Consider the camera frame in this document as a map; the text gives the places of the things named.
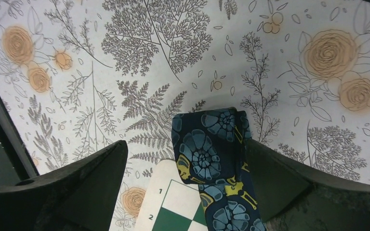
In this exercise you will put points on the green white chessboard mat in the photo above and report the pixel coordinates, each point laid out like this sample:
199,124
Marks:
169,204

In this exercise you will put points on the dark blue floral tie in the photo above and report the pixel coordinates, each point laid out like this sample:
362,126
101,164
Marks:
210,151

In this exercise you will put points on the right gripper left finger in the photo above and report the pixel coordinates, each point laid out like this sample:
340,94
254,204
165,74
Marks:
78,197

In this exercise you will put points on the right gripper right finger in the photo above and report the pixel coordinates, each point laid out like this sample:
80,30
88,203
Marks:
296,197

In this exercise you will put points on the floral table mat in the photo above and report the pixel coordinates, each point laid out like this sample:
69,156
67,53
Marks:
77,75

